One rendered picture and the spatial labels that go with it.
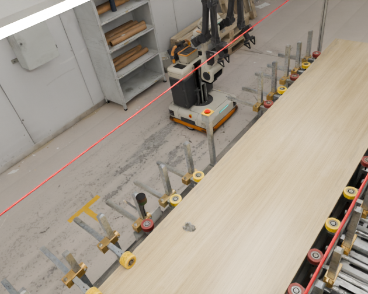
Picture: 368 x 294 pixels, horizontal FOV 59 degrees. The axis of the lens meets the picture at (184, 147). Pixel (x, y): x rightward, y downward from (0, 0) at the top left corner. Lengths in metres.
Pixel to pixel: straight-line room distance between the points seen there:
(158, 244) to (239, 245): 0.47
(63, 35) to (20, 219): 2.25
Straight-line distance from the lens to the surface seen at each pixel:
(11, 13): 0.91
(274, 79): 3.14
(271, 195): 2.16
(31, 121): 4.56
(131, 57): 4.88
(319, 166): 2.37
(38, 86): 4.49
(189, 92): 3.93
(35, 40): 4.12
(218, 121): 3.99
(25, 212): 3.95
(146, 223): 2.10
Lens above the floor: 2.55
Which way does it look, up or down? 41 degrees down
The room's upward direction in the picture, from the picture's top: 11 degrees counter-clockwise
